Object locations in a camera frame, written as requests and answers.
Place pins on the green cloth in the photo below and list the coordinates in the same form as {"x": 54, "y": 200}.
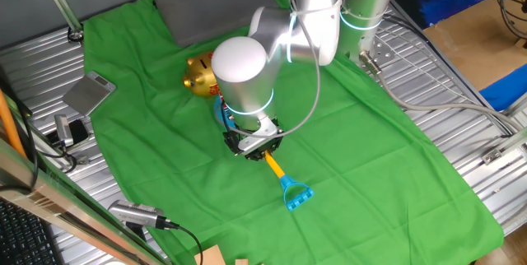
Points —
{"x": 370, "y": 166}

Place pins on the grey cushion pad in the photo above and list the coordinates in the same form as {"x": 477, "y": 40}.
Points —
{"x": 206, "y": 6}

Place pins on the blue board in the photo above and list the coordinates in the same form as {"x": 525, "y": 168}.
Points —
{"x": 508, "y": 90}

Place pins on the aluminium frame beam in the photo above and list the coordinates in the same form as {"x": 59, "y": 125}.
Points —
{"x": 62, "y": 205}

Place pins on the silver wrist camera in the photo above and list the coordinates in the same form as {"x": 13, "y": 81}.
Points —
{"x": 257, "y": 138}

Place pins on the golden piggy bank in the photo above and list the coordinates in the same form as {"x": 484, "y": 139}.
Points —
{"x": 201, "y": 77}

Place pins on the silver ribbed camera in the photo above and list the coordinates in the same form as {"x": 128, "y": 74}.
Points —
{"x": 131, "y": 211}

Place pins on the aluminium rail with bracket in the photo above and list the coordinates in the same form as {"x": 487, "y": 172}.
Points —
{"x": 504, "y": 150}

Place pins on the brown cardboard sheet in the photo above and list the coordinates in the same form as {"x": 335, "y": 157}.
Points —
{"x": 473, "y": 43}

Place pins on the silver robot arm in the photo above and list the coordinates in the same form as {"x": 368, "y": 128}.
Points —
{"x": 243, "y": 80}

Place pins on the small wooden piece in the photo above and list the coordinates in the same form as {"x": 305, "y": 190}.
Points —
{"x": 523, "y": 44}

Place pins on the orange pole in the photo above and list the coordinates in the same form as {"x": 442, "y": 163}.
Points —
{"x": 8, "y": 121}

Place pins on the black keyboard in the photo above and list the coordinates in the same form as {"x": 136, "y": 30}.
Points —
{"x": 20, "y": 240}

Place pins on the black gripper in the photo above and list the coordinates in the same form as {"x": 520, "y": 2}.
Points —
{"x": 278, "y": 131}

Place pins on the blue yellow toy shovel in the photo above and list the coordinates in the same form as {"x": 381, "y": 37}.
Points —
{"x": 298, "y": 195}

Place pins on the medium wooden block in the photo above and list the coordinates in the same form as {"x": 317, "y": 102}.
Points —
{"x": 241, "y": 262}

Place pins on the silver digital kitchen scale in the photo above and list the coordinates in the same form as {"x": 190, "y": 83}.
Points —
{"x": 86, "y": 94}

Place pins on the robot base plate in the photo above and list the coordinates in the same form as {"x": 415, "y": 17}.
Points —
{"x": 383, "y": 53}

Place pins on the large wooden block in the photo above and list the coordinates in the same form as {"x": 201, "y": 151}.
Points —
{"x": 211, "y": 257}

